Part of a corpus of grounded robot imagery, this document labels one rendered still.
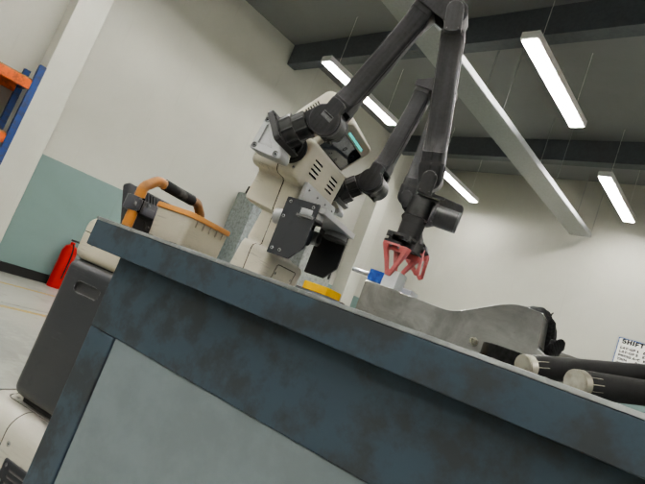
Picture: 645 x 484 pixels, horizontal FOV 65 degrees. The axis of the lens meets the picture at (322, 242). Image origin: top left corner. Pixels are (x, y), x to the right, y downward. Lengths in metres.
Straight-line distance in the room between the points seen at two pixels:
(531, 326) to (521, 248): 8.19
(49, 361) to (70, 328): 0.10
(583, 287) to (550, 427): 8.36
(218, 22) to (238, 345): 6.88
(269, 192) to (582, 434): 1.20
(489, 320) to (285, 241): 0.56
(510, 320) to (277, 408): 0.64
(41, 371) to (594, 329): 7.79
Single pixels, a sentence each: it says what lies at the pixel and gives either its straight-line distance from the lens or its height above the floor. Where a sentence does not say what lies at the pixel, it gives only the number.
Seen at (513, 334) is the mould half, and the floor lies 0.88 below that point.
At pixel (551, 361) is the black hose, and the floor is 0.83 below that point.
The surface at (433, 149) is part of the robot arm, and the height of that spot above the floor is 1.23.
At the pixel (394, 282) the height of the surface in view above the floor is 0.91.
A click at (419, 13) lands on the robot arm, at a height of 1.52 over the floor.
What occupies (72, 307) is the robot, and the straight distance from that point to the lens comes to 1.52.
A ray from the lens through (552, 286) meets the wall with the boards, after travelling 8.86.
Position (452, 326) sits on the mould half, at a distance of 1.07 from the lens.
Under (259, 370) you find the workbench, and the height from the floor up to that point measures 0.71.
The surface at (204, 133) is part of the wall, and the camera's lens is 7.06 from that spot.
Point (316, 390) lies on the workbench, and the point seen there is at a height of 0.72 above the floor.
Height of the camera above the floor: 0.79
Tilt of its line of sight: 7 degrees up
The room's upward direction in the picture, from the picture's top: 21 degrees clockwise
